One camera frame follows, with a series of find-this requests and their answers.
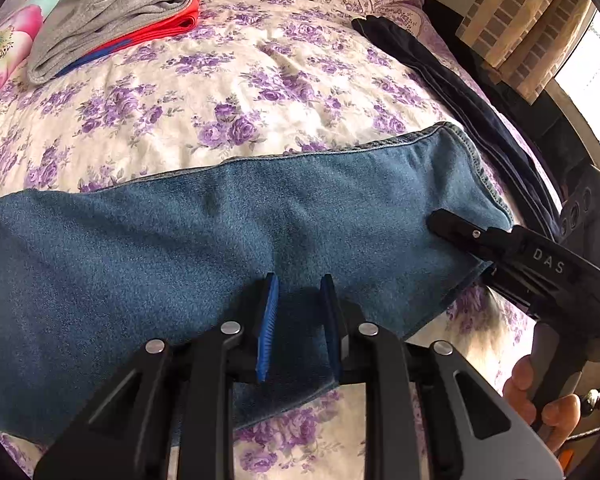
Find blue denim jeans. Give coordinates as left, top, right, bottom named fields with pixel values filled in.
left=0, top=122, right=513, bottom=444

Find person's right hand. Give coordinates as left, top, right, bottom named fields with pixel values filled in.
left=503, top=356, right=581, bottom=452

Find dark navy folded pants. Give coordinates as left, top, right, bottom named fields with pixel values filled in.
left=351, top=15, right=560, bottom=242

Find beige checked curtain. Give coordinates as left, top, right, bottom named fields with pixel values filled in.
left=456, top=0, right=596, bottom=103

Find purple floral bedsheet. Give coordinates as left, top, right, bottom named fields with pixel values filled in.
left=0, top=0, right=566, bottom=480

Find red folded garment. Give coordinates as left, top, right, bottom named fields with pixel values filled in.
left=58, top=0, right=200, bottom=76

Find grey folded sweatpants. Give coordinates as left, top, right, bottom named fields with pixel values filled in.
left=27, top=0, right=193, bottom=86

